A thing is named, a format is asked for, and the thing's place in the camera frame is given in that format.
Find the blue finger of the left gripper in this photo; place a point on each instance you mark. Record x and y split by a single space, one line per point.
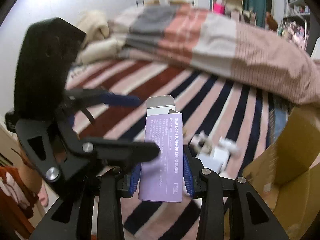
120 152
110 98

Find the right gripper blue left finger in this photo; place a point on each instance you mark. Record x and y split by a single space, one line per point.
134 178

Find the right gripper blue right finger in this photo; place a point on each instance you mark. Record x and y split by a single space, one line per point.
188 177

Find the purple rectangular box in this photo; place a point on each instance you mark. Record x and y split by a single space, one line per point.
162 152

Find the person's left hand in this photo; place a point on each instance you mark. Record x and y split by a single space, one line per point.
31 179

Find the white small box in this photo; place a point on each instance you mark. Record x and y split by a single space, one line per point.
217 160

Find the white small bottle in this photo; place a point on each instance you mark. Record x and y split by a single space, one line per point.
201 143

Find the cream fleece blanket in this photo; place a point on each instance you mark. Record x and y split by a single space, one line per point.
104 38

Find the striped plush bed blanket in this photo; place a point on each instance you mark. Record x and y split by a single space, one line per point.
204 103

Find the brown cardboard box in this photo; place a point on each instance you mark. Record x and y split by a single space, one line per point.
286 174

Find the striped folded duvet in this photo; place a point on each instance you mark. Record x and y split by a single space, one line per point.
188 36

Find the bright pink bag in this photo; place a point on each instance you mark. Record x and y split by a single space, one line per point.
219 8

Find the brown round plush toy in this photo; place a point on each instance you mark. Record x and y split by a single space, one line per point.
270 22

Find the dark tall bookshelf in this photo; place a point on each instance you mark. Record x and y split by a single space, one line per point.
299 25

